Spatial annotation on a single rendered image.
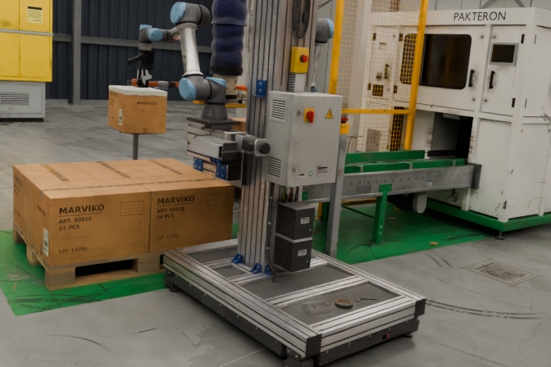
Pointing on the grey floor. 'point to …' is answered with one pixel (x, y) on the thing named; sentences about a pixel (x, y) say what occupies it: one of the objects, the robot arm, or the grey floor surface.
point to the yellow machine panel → (25, 47)
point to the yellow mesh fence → (389, 96)
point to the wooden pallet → (147, 263)
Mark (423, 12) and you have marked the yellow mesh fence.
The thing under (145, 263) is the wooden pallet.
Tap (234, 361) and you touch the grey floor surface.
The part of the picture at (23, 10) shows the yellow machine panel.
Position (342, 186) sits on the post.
